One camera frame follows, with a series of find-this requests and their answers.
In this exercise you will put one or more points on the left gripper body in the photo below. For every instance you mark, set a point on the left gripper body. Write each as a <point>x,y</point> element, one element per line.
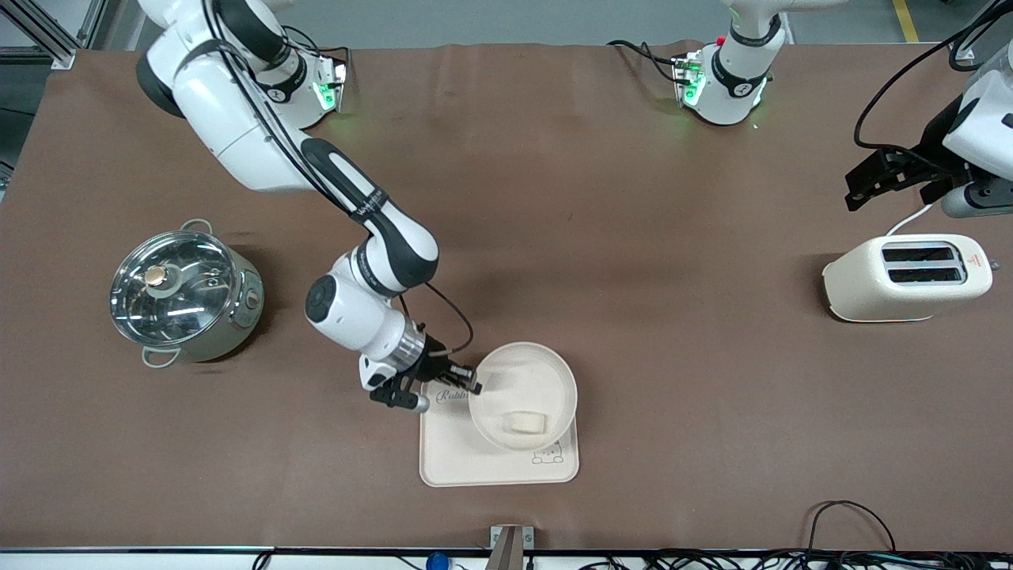
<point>931,143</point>

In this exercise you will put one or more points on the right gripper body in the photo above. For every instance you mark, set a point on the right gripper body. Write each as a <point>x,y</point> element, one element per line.
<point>434,363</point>

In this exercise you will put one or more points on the cream round plate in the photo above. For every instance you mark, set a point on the cream round plate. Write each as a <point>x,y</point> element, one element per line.
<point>522,380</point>

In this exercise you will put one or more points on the white steamed bun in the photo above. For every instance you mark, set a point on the white steamed bun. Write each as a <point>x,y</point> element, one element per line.
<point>525,423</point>

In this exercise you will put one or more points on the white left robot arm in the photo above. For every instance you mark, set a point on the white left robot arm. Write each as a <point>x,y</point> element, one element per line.
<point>732,95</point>

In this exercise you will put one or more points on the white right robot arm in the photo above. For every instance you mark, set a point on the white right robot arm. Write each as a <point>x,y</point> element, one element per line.
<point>237,119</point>

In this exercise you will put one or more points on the cream tray with rabbit print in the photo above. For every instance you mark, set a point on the cream tray with rabbit print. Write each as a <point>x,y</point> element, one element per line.
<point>459,459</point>

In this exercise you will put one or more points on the cream two-slot toaster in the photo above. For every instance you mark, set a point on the cream two-slot toaster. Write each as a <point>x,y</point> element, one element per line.
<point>863,285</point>

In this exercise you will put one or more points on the steel pot with glass lid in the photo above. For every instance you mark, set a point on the steel pot with glass lid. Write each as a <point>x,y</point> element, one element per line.
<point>245,309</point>

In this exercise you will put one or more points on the blue round cap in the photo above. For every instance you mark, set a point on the blue round cap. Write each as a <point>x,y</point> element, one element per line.
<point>437,562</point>

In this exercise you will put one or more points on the brown table cloth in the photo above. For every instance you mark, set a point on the brown table cloth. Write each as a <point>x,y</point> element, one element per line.
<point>633,277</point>

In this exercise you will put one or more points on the metal connector box green light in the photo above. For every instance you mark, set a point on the metal connector box green light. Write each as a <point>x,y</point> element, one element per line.
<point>331,83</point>
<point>687,79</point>

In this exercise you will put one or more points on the glass pot lid with knob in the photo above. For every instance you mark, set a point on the glass pot lid with knob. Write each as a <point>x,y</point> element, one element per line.
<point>182,309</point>

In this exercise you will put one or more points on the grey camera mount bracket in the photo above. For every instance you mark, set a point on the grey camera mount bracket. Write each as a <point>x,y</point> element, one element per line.
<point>510,542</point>

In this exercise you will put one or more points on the aluminium frame profile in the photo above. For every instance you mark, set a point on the aluminium frame profile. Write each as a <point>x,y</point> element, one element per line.
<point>47,39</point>

